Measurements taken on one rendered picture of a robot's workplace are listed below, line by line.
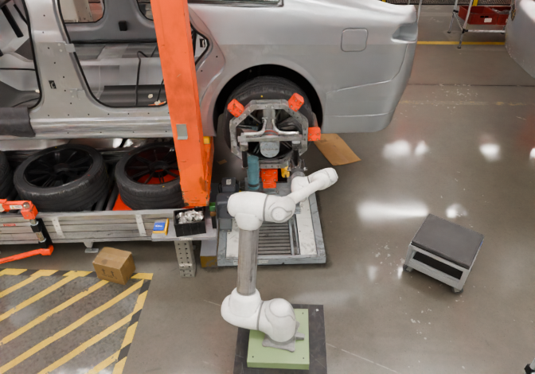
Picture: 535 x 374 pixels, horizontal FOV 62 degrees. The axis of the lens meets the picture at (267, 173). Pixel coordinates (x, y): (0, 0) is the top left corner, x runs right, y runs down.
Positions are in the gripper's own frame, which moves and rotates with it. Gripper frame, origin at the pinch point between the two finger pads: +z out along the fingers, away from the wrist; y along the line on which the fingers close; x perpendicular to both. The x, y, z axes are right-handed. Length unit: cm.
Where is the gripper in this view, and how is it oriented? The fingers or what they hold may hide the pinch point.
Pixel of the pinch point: (295, 157)
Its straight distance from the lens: 298.3
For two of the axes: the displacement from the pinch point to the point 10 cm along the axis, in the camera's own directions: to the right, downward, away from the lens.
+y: 10.0, -0.2, 0.2
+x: -0.1, -7.9, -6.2
